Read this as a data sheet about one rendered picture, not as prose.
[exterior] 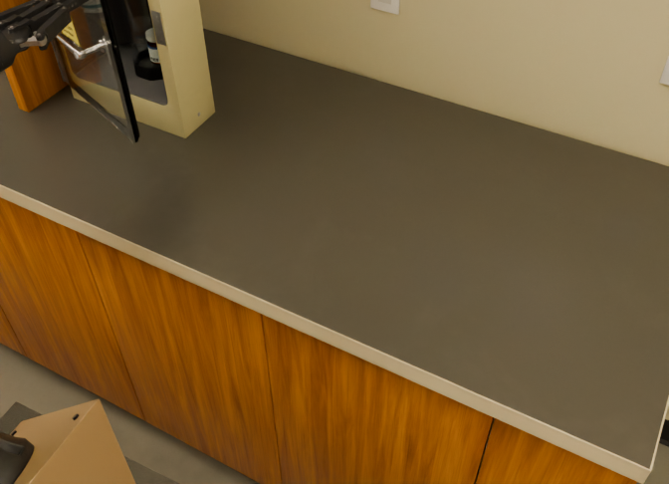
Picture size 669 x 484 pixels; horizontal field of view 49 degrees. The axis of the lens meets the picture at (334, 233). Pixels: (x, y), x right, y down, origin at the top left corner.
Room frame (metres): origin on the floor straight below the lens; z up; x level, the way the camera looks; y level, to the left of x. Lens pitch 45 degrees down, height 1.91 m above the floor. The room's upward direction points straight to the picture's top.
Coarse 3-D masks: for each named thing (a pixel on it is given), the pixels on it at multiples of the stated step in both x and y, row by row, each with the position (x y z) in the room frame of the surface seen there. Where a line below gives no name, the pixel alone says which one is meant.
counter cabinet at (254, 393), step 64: (0, 256) 1.21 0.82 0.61; (64, 256) 1.09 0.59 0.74; (128, 256) 0.99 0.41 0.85; (0, 320) 1.29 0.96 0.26; (64, 320) 1.14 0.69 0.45; (128, 320) 1.02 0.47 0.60; (192, 320) 0.92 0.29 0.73; (256, 320) 0.84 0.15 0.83; (128, 384) 1.06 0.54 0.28; (192, 384) 0.95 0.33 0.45; (256, 384) 0.85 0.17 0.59; (320, 384) 0.78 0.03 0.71; (384, 384) 0.71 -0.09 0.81; (256, 448) 0.87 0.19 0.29; (320, 448) 0.78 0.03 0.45; (384, 448) 0.71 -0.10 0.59; (448, 448) 0.65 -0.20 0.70; (512, 448) 0.60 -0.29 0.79
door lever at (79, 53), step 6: (60, 36) 1.21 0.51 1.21; (66, 36) 1.21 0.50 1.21; (60, 42) 1.21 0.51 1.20; (66, 42) 1.19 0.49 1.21; (72, 42) 1.19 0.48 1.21; (102, 42) 1.19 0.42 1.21; (66, 48) 1.19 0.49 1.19; (72, 48) 1.17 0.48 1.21; (78, 48) 1.17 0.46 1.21; (90, 48) 1.17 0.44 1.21; (96, 48) 1.18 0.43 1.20; (102, 48) 1.19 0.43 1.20; (78, 54) 1.16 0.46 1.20; (84, 54) 1.16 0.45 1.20
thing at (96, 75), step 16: (96, 0) 1.17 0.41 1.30; (80, 16) 1.24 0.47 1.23; (96, 16) 1.18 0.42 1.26; (80, 32) 1.26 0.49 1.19; (96, 32) 1.20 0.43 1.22; (64, 48) 1.35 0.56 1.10; (112, 48) 1.16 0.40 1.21; (64, 64) 1.37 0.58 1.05; (80, 64) 1.30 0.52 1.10; (96, 64) 1.23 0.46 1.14; (112, 64) 1.17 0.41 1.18; (80, 80) 1.32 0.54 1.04; (96, 80) 1.25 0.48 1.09; (112, 80) 1.18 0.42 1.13; (96, 96) 1.27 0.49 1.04; (112, 96) 1.20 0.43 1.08; (112, 112) 1.22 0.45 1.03; (128, 112) 1.16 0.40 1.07; (128, 128) 1.17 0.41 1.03
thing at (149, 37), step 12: (120, 0) 1.38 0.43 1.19; (132, 0) 1.36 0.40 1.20; (144, 0) 1.36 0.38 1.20; (132, 12) 1.36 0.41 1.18; (144, 12) 1.36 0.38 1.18; (132, 24) 1.36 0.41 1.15; (144, 24) 1.36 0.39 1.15; (132, 36) 1.37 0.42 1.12; (144, 36) 1.36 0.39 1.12; (132, 48) 1.37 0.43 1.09; (144, 48) 1.36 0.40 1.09; (156, 48) 1.36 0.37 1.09; (144, 60) 1.36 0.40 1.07; (156, 60) 1.36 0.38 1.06
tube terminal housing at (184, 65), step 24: (168, 0) 1.27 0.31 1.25; (192, 0) 1.33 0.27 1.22; (168, 24) 1.26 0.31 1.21; (192, 24) 1.32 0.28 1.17; (168, 48) 1.25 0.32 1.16; (192, 48) 1.31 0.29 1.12; (168, 72) 1.25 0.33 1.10; (192, 72) 1.30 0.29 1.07; (168, 96) 1.26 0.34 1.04; (192, 96) 1.29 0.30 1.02; (144, 120) 1.30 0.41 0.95; (168, 120) 1.27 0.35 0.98; (192, 120) 1.27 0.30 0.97
